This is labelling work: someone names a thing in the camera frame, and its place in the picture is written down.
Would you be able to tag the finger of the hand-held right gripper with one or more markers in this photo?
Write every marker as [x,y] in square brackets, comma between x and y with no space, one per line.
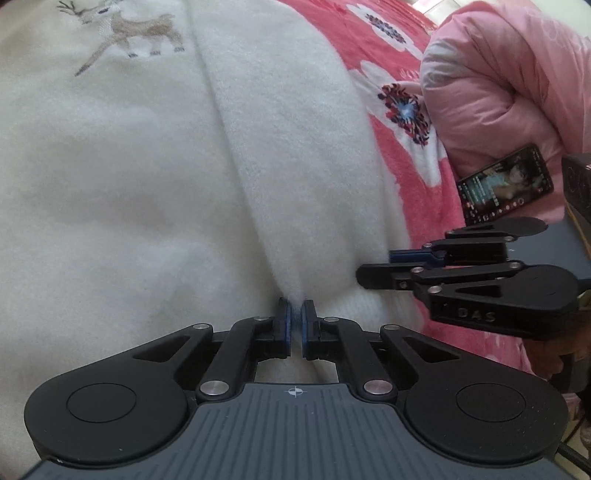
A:
[392,276]
[471,249]

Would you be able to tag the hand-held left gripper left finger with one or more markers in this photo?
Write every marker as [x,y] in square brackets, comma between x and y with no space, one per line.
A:
[286,323]

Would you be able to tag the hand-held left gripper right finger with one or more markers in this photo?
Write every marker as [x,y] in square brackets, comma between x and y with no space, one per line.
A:
[306,323]

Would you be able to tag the white fluffy deer sweater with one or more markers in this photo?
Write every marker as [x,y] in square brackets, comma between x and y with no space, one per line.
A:
[138,184]

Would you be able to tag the person's right hand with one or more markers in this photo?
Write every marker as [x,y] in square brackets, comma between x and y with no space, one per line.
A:
[547,360]

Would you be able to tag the smartphone with lit screen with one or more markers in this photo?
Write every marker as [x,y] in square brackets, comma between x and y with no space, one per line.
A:
[505,184]

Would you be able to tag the red floral bed sheet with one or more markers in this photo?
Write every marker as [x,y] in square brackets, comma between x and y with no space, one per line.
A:
[397,152]

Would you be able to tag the pink quilt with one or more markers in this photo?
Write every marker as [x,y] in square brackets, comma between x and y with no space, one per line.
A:
[498,92]

